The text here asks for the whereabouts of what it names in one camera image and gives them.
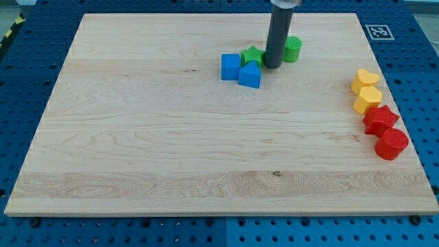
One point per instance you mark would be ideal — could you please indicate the red star block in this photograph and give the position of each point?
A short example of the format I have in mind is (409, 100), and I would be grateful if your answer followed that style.
(378, 119)

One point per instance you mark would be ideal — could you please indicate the silver rod mount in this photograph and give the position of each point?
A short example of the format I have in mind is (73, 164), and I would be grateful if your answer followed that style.
(286, 4)

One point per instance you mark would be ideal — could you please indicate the white fiducial marker tag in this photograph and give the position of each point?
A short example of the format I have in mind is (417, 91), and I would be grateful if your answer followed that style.
(379, 32)

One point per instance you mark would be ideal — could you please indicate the green cylinder block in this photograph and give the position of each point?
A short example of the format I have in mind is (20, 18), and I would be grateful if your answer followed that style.
(292, 49)

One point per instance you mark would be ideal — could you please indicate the blue cube block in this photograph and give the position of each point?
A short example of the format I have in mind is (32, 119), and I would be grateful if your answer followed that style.
(230, 66)

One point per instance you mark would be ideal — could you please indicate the red cylinder block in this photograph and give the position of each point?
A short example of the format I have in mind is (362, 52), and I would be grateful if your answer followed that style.
(391, 144)

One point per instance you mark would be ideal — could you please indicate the yellow pentagon block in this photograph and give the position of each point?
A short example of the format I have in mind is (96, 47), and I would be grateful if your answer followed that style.
(368, 97)

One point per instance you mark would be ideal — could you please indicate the green star block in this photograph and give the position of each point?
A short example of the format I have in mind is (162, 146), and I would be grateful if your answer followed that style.
(252, 54)

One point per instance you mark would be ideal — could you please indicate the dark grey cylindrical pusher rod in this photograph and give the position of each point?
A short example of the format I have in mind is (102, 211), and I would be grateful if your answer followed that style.
(280, 21)

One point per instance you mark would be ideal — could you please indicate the blue triangular prism block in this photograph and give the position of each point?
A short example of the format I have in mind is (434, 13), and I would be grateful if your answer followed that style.
(250, 75)

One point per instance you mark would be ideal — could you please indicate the wooden board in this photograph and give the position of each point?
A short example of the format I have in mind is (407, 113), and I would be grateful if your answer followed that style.
(140, 124)

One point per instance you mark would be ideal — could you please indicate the yellow heart block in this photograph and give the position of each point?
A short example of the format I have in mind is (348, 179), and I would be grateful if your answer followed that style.
(364, 78)

